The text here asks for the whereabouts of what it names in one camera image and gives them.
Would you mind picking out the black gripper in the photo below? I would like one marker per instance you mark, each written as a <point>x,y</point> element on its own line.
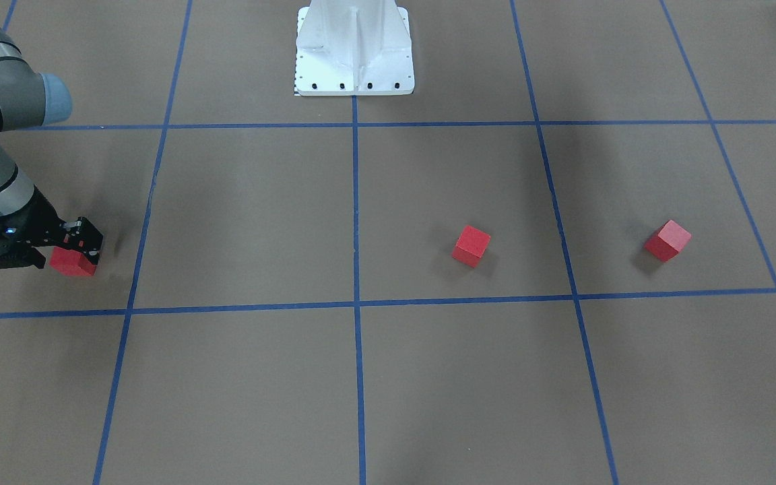
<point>43,217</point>

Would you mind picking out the red block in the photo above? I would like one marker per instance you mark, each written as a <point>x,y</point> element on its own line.
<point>471,246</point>
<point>668,241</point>
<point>72,263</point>

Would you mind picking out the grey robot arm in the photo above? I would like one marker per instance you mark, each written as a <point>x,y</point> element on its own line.
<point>27,100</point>

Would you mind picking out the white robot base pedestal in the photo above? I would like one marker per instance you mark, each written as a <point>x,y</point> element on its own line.
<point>354,48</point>

